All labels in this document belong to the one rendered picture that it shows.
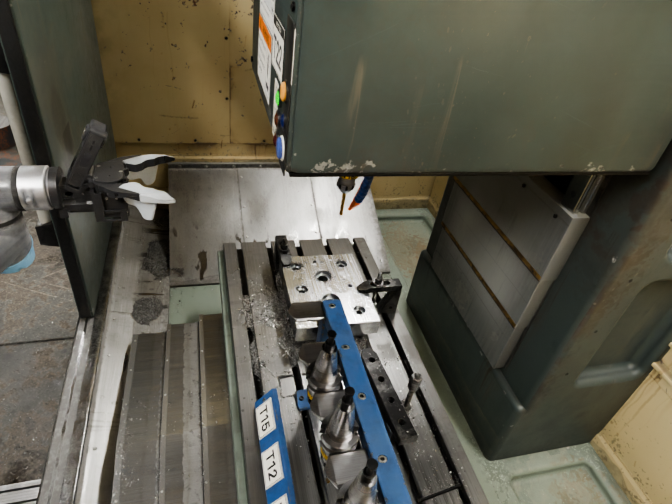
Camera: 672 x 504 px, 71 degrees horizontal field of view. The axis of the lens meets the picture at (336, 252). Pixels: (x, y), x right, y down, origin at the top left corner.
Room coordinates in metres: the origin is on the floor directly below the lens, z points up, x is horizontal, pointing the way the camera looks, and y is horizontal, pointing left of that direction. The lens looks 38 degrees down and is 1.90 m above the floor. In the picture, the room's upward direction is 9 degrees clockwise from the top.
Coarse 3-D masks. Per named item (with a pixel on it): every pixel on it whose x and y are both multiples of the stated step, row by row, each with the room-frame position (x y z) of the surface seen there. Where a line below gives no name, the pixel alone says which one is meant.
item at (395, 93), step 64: (256, 0) 0.95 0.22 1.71; (320, 0) 0.59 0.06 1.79; (384, 0) 0.61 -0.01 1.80; (448, 0) 0.64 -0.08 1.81; (512, 0) 0.67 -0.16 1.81; (576, 0) 0.70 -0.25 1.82; (640, 0) 0.73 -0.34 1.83; (256, 64) 0.93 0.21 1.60; (320, 64) 0.59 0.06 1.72; (384, 64) 0.62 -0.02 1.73; (448, 64) 0.65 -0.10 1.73; (512, 64) 0.68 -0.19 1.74; (576, 64) 0.71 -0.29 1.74; (640, 64) 0.75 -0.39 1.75; (320, 128) 0.59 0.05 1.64; (384, 128) 0.63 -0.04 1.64; (448, 128) 0.66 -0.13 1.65; (512, 128) 0.69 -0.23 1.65; (576, 128) 0.73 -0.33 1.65; (640, 128) 0.77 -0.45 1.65
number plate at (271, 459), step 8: (272, 448) 0.53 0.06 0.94; (264, 456) 0.52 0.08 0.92; (272, 456) 0.52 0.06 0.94; (280, 456) 0.51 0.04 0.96; (264, 464) 0.51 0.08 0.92; (272, 464) 0.50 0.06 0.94; (280, 464) 0.49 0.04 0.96; (264, 472) 0.49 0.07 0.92; (272, 472) 0.49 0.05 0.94; (280, 472) 0.48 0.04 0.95; (272, 480) 0.47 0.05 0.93
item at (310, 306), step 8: (296, 304) 0.69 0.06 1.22; (304, 304) 0.70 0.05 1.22; (312, 304) 0.70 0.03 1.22; (320, 304) 0.70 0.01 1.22; (296, 312) 0.67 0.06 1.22; (304, 312) 0.67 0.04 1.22; (312, 312) 0.68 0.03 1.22; (320, 312) 0.68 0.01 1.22; (296, 320) 0.65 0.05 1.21; (304, 320) 0.65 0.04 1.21; (312, 320) 0.66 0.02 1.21
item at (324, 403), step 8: (320, 392) 0.50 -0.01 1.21; (328, 392) 0.50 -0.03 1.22; (336, 392) 0.50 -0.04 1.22; (312, 400) 0.48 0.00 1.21; (320, 400) 0.48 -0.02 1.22; (328, 400) 0.48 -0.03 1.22; (336, 400) 0.48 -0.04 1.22; (312, 408) 0.46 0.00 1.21; (320, 408) 0.46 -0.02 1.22; (328, 408) 0.47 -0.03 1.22; (320, 416) 0.45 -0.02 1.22
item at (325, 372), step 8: (320, 352) 0.52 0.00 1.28; (328, 352) 0.52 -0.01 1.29; (336, 352) 0.52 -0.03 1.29; (320, 360) 0.52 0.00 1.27; (328, 360) 0.51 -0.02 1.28; (336, 360) 0.52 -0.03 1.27; (320, 368) 0.51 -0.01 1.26; (328, 368) 0.51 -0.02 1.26; (336, 368) 0.52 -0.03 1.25; (320, 376) 0.51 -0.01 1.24; (328, 376) 0.51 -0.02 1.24; (336, 376) 0.52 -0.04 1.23
